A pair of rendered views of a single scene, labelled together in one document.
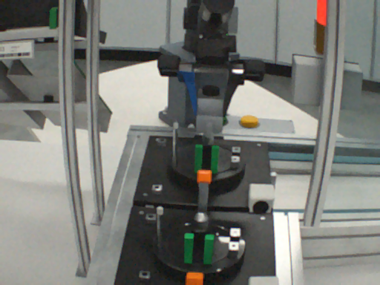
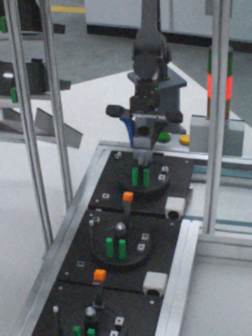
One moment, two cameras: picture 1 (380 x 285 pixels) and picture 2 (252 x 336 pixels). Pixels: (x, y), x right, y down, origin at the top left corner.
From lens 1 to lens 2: 0.42 m
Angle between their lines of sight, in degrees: 15
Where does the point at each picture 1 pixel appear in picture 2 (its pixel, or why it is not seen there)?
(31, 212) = (16, 207)
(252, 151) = (180, 167)
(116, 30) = (124, 10)
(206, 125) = (139, 155)
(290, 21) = not seen: outside the picture
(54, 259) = (28, 245)
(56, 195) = not seen: hidden behind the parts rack
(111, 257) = (64, 248)
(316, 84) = (205, 139)
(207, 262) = (121, 257)
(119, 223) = (75, 222)
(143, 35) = not seen: hidden behind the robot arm
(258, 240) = (164, 241)
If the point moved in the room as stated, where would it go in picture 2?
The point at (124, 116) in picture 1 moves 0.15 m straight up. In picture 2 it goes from (104, 123) to (101, 84)
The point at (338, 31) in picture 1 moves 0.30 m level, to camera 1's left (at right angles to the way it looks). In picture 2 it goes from (219, 105) to (72, 97)
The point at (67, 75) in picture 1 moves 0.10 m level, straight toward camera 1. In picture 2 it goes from (29, 134) to (25, 162)
